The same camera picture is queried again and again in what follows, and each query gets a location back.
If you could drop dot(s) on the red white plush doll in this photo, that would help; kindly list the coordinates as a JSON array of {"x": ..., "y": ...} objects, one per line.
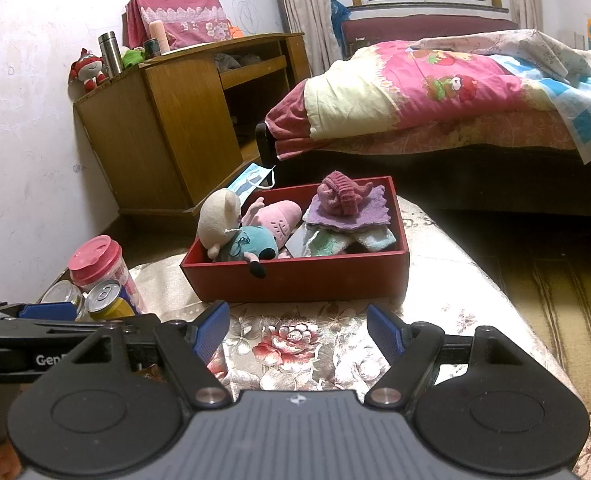
[{"x": 87, "y": 70}]

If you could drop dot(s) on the green plush toy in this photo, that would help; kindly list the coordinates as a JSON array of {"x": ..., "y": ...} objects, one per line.
[{"x": 133, "y": 56}]

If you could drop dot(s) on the dark small jar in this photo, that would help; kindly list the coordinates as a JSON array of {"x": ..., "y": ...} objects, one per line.
[{"x": 152, "y": 49}]

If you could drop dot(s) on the red cardboard box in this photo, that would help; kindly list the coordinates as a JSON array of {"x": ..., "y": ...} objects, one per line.
[{"x": 300, "y": 277}]

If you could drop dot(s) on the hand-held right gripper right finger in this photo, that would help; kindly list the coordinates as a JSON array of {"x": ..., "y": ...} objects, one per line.
[{"x": 388, "y": 332}]

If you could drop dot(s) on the blue face mask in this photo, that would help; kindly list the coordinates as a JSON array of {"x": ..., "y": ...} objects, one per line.
[{"x": 248, "y": 180}]

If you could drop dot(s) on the steel thermos flask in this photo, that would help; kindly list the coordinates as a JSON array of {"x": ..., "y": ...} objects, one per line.
[{"x": 111, "y": 52}]

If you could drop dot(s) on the small orange object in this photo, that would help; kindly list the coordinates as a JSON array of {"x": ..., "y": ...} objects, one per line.
[{"x": 236, "y": 31}]

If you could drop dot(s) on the dark wooden bed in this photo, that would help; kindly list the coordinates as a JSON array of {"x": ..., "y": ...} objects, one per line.
[{"x": 475, "y": 185}]

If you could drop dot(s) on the wooden cabinet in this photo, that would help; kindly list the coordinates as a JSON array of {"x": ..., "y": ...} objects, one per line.
[{"x": 175, "y": 125}]

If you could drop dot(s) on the gold drink can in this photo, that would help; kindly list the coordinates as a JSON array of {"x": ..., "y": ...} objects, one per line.
[{"x": 105, "y": 295}]

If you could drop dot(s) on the pink knitted glove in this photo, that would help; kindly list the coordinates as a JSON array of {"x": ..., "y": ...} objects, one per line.
[{"x": 338, "y": 192}]

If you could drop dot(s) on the pink pig plush teal dress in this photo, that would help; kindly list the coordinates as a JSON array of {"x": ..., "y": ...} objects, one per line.
[{"x": 275, "y": 222}]

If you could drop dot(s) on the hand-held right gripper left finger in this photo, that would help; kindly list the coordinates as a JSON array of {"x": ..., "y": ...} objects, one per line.
[{"x": 210, "y": 332}]

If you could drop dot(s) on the plastic jar pink lid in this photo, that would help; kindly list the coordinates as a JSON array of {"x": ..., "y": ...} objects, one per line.
[{"x": 95, "y": 260}]

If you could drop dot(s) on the purple towel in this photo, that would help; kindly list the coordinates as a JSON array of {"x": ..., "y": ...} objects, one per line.
[{"x": 370, "y": 212}]

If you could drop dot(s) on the silver drink can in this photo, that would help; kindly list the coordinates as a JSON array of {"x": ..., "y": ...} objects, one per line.
[{"x": 62, "y": 292}]

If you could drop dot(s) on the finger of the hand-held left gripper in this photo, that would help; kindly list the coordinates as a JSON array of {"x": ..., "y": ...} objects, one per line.
[
  {"x": 50, "y": 311},
  {"x": 75, "y": 331}
]

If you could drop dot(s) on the grey cloth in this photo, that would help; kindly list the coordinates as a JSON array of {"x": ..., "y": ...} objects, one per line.
[{"x": 240, "y": 61}]

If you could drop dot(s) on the white plush toy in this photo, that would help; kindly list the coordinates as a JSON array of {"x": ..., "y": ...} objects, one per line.
[{"x": 220, "y": 215}]

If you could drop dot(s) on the blue bag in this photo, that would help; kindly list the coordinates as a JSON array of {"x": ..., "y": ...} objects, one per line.
[{"x": 339, "y": 25}]

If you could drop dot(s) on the pink printed quilt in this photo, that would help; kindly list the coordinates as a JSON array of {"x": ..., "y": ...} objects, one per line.
[{"x": 400, "y": 90}]

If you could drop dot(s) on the green towel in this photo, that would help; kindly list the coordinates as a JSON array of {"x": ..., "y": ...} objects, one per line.
[{"x": 325, "y": 243}]

